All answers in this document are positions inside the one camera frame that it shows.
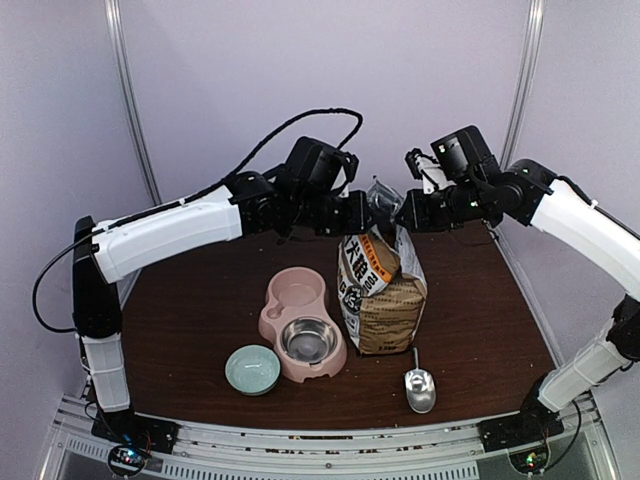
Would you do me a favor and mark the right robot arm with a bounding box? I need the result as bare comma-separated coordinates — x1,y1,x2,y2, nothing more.
396,125,639,442

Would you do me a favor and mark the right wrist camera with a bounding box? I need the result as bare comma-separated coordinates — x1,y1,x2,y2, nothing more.
405,148,448,195

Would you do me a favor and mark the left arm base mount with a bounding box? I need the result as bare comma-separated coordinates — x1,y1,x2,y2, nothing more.
91,410,179,454

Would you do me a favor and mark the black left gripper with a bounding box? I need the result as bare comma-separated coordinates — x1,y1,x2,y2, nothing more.
292,189,379,237

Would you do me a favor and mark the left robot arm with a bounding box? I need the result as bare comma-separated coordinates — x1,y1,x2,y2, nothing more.
72,137,372,444

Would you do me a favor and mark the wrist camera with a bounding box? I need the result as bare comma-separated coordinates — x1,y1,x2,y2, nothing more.
405,148,448,195
336,152,359,195

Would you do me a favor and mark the brown dog food bag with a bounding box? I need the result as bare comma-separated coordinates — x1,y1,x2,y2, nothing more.
337,179,428,356

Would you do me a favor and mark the black braided left cable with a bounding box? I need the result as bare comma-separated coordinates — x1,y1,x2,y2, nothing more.
32,106,365,334

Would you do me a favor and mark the circuit board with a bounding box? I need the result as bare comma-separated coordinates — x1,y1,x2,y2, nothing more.
107,445,151,477
509,448,550,475

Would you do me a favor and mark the right rear aluminium post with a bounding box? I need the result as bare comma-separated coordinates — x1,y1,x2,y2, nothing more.
500,0,546,168

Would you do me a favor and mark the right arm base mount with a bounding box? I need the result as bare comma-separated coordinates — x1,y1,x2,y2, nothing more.
478,410,564,452

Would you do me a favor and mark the left circuit board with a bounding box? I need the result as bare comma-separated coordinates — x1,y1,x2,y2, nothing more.
107,445,151,477

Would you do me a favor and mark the left rear aluminium post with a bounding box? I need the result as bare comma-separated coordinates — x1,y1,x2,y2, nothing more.
104,0,162,205

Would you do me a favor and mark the right circuit board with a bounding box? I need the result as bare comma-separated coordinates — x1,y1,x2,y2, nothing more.
509,448,550,475

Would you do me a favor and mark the pink double pet feeder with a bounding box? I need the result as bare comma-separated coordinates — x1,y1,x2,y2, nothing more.
258,267,347,383

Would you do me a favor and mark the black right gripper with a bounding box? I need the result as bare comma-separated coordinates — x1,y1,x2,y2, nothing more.
396,179,489,233

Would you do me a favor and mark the light green ceramic bowl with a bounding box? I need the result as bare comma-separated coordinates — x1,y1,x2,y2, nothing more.
225,345,281,396

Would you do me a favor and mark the metal food scoop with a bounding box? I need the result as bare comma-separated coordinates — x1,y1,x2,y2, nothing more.
404,346,436,414

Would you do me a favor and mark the aluminium post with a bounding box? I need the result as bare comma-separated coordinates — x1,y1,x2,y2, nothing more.
104,0,162,205
500,0,546,168

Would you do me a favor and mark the steel bowl insert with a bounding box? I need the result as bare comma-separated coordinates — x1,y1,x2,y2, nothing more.
280,317,337,364

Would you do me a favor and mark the front aluminium table rail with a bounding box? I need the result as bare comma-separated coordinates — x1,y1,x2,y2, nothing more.
49,394,601,480

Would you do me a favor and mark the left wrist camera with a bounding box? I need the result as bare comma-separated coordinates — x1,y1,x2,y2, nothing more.
336,152,359,195

